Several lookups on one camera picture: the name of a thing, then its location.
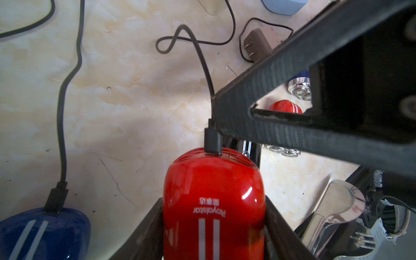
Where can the red shaver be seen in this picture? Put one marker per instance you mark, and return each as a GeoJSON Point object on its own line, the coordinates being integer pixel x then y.
{"type": "Point", "coordinates": [285, 106]}
{"type": "Point", "coordinates": [213, 207]}

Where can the blue shaver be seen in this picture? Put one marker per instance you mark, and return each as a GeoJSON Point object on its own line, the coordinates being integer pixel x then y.
{"type": "Point", "coordinates": [37, 235]}
{"type": "Point", "coordinates": [299, 86]}

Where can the light blue round socket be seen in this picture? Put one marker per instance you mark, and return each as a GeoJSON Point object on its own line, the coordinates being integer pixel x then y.
{"type": "Point", "coordinates": [284, 7]}

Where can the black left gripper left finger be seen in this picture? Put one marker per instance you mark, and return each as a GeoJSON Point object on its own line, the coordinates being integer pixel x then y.
{"type": "Point", "coordinates": [146, 241]}

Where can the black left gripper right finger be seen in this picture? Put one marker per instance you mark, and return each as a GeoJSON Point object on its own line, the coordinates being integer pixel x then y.
{"type": "Point", "coordinates": [281, 243]}

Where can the pink charger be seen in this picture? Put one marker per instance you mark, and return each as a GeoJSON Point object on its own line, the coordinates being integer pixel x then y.
{"type": "Point", "coordinates": [260, 42]}

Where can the white power strip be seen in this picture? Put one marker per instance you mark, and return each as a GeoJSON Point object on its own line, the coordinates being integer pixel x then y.
{"type": "Point", "coordinates": [213, 7]}

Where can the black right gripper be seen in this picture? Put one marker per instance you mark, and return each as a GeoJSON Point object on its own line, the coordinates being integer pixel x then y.
{"type": "Point", "coordinates": [362, 61]}

